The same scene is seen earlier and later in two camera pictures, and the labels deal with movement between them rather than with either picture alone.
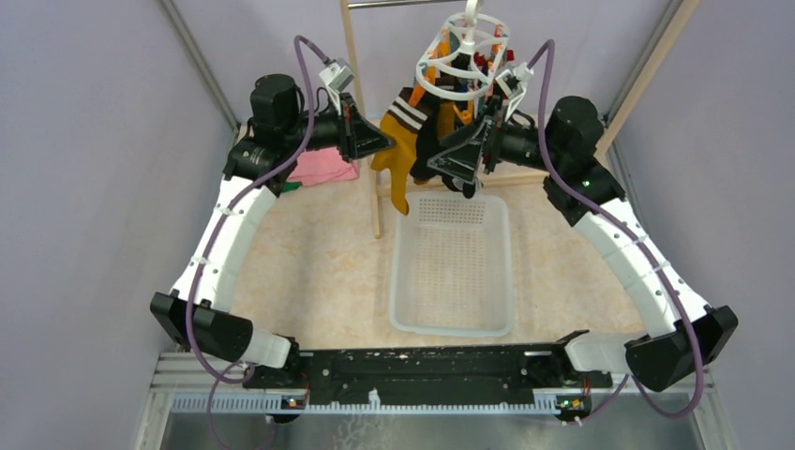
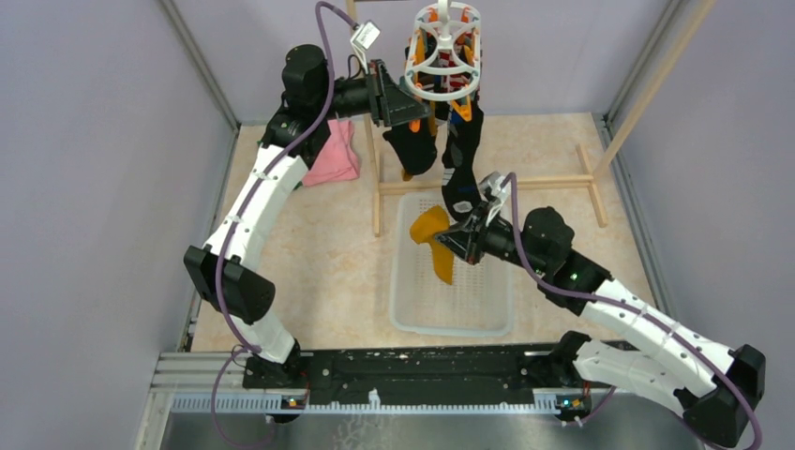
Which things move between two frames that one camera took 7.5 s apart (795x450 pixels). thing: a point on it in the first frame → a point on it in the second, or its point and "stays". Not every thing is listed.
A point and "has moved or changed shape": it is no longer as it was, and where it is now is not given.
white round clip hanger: (461, 62) has moved or changed shape
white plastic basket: (452, 265) stays
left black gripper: (357, 135) → (388, 102)
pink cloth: (321, 165) stays
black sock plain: (427, 141) has moved or changed shape
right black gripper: (462, 157) → (469, 238)
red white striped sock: (482, 62) → (451, 82)
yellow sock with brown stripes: (397, 149) → (423, 231)
